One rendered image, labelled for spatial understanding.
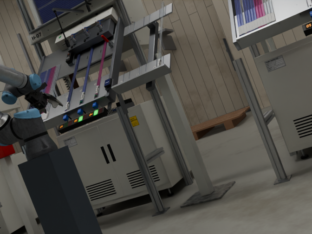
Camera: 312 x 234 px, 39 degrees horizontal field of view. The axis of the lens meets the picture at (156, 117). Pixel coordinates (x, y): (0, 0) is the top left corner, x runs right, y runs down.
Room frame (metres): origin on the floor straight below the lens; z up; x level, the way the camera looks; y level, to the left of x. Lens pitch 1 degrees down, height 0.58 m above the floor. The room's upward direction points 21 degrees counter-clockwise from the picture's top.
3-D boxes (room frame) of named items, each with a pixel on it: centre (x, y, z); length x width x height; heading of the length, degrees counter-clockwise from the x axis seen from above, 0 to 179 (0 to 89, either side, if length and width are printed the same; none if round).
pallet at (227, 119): (5.67, -0.50, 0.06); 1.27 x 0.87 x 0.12; 69
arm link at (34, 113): (2.10, 0.57, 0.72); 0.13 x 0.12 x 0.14; 67
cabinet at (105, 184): (3.17, 0.24, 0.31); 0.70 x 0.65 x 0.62; 64
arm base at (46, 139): (2.09, 0.57, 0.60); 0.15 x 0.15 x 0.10
